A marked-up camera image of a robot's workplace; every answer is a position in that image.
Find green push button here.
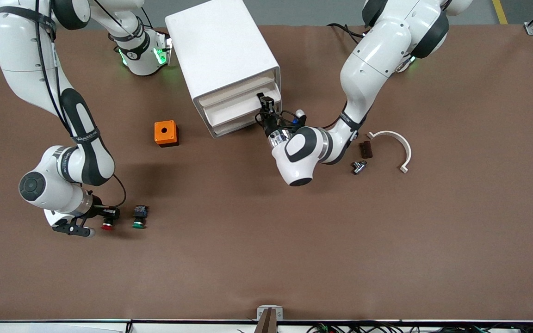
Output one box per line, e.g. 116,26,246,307
131,204,149,230

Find white drawer cabinet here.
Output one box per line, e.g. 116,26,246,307
165,0,282,138

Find brown wedge piece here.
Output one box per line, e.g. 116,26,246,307
254,308,278,333

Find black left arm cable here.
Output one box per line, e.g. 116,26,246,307
278,110,364,132

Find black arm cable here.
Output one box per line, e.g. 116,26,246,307
278,110,364,132
0,0,127,209

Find orange button enclosure box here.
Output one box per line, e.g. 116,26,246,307
154,120,179,148

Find black base cables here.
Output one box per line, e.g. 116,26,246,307
327,22,369,47

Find white table edge rail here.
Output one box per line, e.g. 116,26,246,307
0,319,533,333

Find white half-ring pipe clamp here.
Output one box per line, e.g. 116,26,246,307
367,130,412,174

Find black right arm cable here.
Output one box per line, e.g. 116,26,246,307
0,0,127,209

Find grey metal mount bracket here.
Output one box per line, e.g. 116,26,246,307
257,305,284,321

